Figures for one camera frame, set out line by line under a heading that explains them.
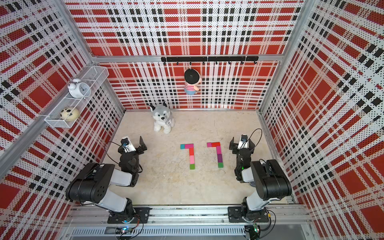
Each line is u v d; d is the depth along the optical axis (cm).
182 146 99
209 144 101
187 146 101
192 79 93
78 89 70
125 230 69
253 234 65
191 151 98
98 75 90
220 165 92
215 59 89
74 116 65
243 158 69
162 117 96
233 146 82
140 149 80
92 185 45
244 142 75
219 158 95
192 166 90
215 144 101
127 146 74
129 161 67
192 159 95
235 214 73
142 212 76
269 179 46
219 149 99
